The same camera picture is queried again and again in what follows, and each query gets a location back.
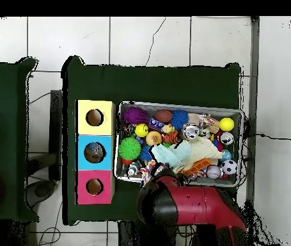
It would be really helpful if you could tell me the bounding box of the green rubber koosh ball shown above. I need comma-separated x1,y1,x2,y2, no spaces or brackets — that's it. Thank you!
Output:
118,136,142,161

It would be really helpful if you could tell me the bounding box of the yellow ball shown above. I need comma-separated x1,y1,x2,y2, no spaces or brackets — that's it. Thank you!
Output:
134,123,149,138
219,117,235,132

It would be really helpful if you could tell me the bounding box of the cream knitted cloth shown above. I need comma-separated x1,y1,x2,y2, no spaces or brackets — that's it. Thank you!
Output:
173,136,223,174

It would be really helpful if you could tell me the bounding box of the black stand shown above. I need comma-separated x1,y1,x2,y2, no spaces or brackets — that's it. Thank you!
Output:
48,89,63,181

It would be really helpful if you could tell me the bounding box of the blue rubber koosh ball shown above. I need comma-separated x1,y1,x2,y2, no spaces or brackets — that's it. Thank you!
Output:
169,110,189,130

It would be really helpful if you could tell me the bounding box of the mint green cloth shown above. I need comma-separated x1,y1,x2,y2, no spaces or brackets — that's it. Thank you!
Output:
151,140,192,167

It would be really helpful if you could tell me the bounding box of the brown toy football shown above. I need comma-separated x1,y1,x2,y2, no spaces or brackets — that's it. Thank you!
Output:
153,109,173,123

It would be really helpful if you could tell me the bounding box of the wire mesh bin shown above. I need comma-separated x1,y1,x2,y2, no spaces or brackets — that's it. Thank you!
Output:
114,100,244,188

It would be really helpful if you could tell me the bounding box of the grey metal bar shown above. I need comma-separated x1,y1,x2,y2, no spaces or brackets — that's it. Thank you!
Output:
244,16,261,203

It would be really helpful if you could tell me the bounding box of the dark green table cloth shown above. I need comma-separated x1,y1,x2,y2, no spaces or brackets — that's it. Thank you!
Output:
0,56,39,222
61,55,242,227

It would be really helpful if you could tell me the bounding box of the small soccer ball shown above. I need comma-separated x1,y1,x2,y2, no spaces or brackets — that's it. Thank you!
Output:
220,159,239,176

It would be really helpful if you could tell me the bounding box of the wooden box with three holes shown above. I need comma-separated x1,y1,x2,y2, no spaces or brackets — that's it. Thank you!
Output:
74,99,116,206

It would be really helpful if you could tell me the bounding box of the dark grey rounded base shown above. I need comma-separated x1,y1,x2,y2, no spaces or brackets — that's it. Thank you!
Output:
26,179,59,209

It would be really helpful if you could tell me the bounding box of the purple spiky ball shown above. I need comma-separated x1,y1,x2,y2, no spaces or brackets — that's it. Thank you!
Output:
122,106,150,125

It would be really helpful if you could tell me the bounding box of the tan toy burger bun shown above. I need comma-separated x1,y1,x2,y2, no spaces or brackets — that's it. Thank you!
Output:
145,131,162,146

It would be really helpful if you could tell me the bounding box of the black cable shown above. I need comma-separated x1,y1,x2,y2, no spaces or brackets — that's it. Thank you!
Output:
242,132,291,141

